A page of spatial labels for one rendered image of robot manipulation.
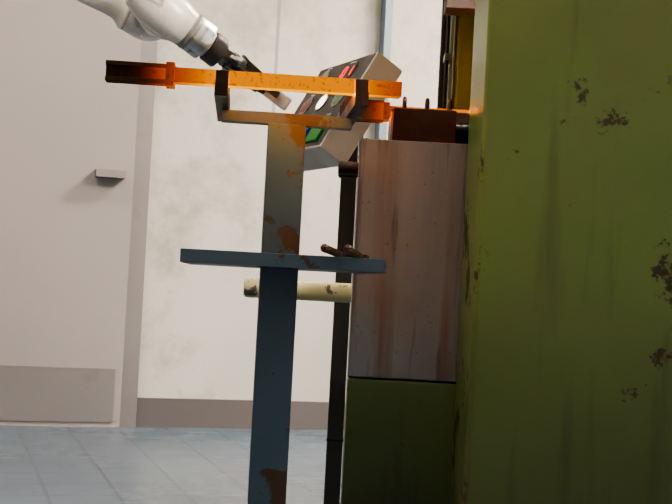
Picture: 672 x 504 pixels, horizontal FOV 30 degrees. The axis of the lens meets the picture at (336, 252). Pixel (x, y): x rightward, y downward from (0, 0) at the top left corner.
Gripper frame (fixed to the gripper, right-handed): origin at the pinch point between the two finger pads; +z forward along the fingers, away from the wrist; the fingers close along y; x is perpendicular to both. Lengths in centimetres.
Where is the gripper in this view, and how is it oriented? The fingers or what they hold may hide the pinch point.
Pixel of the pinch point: (276, 96)
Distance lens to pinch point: 298.7
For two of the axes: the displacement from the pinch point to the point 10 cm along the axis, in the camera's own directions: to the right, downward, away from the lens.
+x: 5.0, -8.4, 2.3
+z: 7.6, 5.5, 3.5
